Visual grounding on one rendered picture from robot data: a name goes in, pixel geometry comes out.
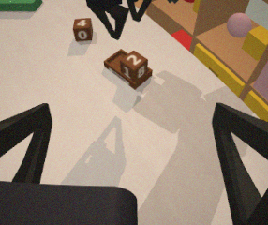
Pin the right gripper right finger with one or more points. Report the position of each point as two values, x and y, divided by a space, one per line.
242 193

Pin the green rectangular block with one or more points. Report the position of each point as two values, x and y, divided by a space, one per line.
20 5

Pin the brown wooden tray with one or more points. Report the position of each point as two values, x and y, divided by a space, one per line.
115 69

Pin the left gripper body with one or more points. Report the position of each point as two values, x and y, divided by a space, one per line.
107 4

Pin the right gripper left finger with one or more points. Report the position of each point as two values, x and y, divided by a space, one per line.
36 121

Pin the brown wooden number cube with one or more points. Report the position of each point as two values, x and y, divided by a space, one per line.
134 65
83 29

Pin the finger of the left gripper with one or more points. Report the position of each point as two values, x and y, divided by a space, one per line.
137 15
119 13

